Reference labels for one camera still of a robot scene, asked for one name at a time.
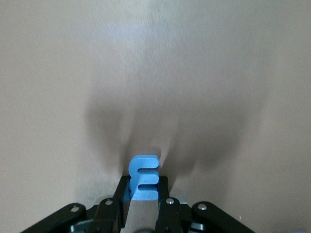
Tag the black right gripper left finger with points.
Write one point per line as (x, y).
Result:
(107, 216)

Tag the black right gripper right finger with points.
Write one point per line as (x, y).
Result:
(170, 216)

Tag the blue small letter m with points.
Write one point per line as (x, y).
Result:
(145, 180)

